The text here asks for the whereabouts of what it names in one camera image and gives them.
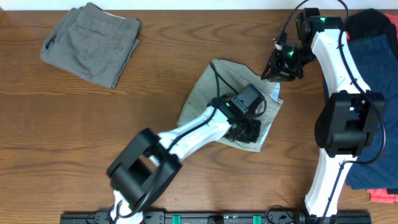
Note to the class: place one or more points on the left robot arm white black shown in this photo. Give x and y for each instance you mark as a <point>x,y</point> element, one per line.
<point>148,164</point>

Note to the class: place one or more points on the red garment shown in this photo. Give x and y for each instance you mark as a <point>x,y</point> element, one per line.
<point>391,20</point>

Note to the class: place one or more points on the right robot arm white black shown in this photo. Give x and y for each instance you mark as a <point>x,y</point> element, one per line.
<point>350,129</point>

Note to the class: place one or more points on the light khaki shorts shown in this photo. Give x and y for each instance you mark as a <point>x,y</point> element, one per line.
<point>236,76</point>

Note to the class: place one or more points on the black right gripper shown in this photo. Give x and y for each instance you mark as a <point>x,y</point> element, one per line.
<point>278,69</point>

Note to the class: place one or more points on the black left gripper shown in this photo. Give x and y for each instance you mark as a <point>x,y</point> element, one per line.
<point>255,134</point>

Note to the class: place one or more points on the folded dark grey shorts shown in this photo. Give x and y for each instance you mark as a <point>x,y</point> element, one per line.
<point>92,44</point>

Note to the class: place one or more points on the black garment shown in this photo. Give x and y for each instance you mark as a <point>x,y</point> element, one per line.
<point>370,25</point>

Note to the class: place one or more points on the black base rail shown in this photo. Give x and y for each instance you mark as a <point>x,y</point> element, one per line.
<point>102,217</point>

